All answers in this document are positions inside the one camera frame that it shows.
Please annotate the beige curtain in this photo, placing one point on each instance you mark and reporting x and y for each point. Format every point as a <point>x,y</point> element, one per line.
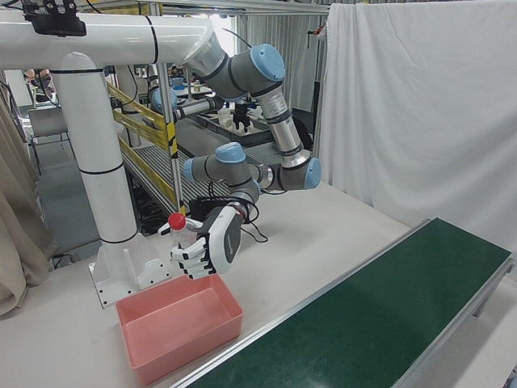
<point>16,222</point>

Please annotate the white curtain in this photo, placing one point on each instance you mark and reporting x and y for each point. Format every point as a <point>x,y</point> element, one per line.
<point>424,121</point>

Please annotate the black office chair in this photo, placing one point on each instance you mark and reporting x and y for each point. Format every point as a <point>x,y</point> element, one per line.
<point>303,129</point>

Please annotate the black hand controller box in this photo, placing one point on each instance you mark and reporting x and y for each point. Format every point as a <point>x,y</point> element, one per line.
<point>202,206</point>

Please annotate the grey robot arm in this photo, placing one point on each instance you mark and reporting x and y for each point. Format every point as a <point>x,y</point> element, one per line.
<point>282,129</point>

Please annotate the yellow safety barrier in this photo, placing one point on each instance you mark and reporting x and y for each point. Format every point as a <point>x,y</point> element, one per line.
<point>137,121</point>

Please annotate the pink plastic basket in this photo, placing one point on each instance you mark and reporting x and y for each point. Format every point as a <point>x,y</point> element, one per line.
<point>182,323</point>

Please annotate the clear water bottle red cap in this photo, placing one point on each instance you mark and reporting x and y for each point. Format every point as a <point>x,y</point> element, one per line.
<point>177,221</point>

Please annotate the grey plastic tray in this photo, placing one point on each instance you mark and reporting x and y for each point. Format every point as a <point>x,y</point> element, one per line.
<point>258,135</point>

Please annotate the grey background robot arm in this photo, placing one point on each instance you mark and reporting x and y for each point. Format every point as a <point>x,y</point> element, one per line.
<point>194,107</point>

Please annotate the black camera on frame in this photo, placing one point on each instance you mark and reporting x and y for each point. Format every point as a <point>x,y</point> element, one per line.
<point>56,24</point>

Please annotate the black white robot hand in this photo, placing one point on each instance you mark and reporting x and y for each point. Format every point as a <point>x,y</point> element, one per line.
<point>224,242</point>

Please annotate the green belt conveyor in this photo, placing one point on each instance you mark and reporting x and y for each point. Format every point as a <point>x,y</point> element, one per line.
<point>363,315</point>

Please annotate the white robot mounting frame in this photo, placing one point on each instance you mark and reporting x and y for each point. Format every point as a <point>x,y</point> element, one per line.
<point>97,141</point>

